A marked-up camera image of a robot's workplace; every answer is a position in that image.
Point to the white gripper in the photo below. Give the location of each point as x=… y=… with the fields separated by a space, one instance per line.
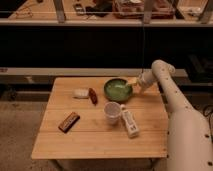
x=145 y=80

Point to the green ceramic bowl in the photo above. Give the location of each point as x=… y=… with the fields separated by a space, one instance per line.
x=117 y=90

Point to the white paper cup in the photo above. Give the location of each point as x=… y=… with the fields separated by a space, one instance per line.
x=112 y=112

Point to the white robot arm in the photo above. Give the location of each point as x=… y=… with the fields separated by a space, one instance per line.
x=189 y=146

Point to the dark red snack bar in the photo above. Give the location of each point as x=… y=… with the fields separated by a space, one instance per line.
x=93 y=96

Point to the white wrapped snack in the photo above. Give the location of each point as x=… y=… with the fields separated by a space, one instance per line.
x=81 y=93

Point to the wooden table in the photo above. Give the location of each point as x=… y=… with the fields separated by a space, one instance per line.
x=91 y=137

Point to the brown chocolate bar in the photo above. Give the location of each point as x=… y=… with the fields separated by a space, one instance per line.
x=69 y=122

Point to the red basket on shelf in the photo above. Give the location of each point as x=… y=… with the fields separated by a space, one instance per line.
x=161 y=9

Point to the black remote on shelf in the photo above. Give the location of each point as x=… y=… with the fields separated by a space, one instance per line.
x=79 y=9

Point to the eyeglasses on shelf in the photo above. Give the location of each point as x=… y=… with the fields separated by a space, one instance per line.
x=23 y=13

